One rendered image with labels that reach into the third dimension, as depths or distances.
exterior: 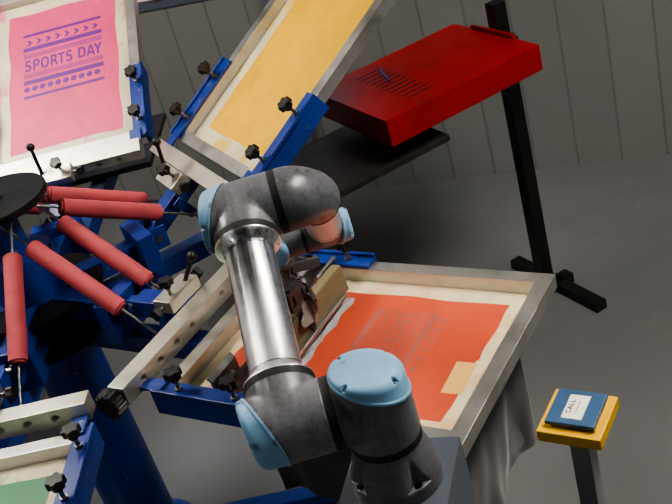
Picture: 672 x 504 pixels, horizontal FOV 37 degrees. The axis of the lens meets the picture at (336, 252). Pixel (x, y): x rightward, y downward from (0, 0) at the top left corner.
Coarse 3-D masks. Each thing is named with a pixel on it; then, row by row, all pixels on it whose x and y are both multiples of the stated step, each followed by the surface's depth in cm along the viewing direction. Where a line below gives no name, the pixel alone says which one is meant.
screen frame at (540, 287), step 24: (384, 264) 259; (408, 264) 257; (480, 288) 245; (504, 288) 242; (528, 288) 238; (552, 288) 236; (528, 312) 227; (216, 336) 251; (504, 336) 222; (528, 336) 224; (192, 360) 245; (504, 360) 215; (480, 384) 210; (504, 384) 214; (480, 408) 204; (432, 432) 202; (456, 432) 200
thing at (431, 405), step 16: (240, 352) 249; (320, 352) 241; (336, 352) 239; (320, 368) 235; (432, 368) 225; (448, 368) 223; (416, 384) 222; (432, 384) 220; (416, 400) 217; (432, 400) 216; (448, 400) 214; (432, 416) 211
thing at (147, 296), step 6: (144, 294) 268; (150, 294) 267; (156, 294) 266; (138, 300) 266; (144, 300) 265; (150, 300) 264; (138, 306) 266; (144, 306) 265; (150, 306) 264; (138, 312) 268; (144, 312) 266; (150, 312) 265; (168, 318) 263
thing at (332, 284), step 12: (324, 276) 250; (336, 276) 251; (312, 288) 247; (324, 288) 247; (336, 288) 251; (348, 288) 256; (324, 300) 247; (300, 312) 239; (324, 312) 247; (300, 324) 239; (300, 336) 239
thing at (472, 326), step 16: (352, 304) 255; (368, 304) 253; (384, 304) 251; (400, 304) 249; (416, 304) 247; (432, 304) 246; (448, 304) 244; (464, 304) 242; (480, 304) 241; (496, 304) 239; (352, 320) 249; (464, 320) 237; (480, 320) 235; (496, 320) 234; (336, 336) 245; (352, 336) 243; (448, 336) 233; (464, 336) 232; (480, 336) 230; (432, 352) 230; (448, 352) 228; (464, 352) 227; (480, 352) 225
